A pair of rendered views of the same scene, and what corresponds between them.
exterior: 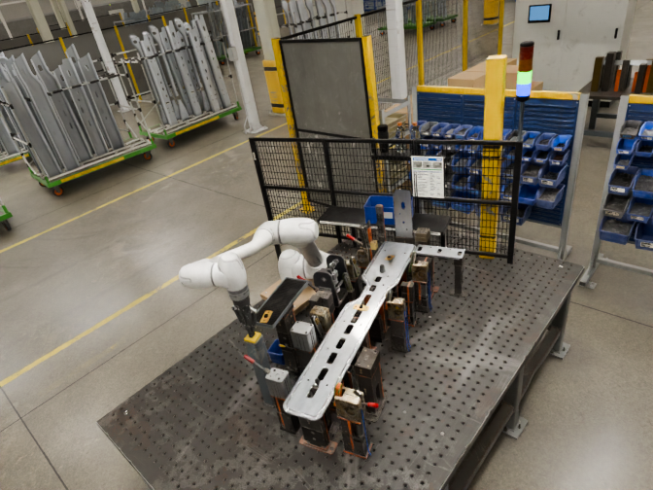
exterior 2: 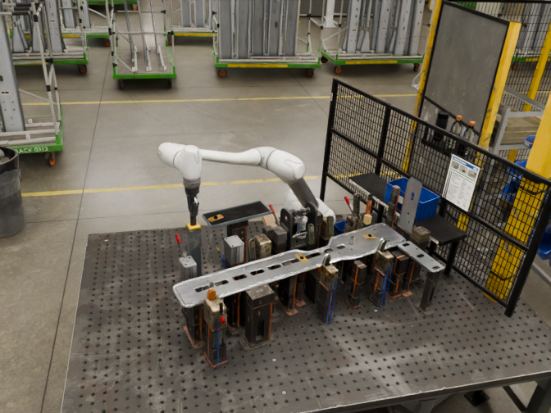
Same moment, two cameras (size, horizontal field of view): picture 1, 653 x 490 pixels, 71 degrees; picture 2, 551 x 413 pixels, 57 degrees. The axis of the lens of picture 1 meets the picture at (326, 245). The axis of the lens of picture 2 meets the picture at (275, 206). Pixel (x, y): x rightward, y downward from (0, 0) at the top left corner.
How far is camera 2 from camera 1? 1.05 m
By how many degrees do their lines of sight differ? 24
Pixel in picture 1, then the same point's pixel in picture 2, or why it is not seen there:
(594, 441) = not seen: outside the picture
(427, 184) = (457, 189)
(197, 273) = (167, 151)
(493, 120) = (540, 150)
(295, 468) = (165, 340)
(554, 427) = not seen: outside the picture
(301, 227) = (286, 163)
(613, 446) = not seen: outside the picture
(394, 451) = (236, 378)
